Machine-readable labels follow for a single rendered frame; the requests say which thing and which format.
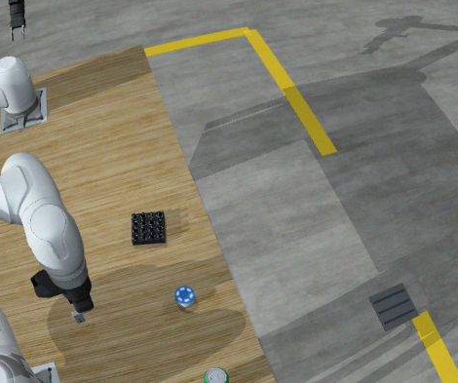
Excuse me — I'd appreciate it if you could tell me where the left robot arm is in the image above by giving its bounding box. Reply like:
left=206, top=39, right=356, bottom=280
left=0, top=57, right=43, bottom=129

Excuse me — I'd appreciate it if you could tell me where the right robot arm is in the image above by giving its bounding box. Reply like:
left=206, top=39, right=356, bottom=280
left=0, top=152, right=85, bottom=383

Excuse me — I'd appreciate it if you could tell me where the black knob box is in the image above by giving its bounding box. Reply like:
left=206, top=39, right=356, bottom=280
left=132, top=211, right=166, bottom=246

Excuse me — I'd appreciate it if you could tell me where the green drink can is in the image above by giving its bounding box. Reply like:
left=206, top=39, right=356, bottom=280
left=204, top=368, right=229, bottom=383

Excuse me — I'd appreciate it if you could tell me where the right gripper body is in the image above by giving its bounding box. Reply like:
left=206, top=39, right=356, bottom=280
left=31, top=255, right=94, bottom=313

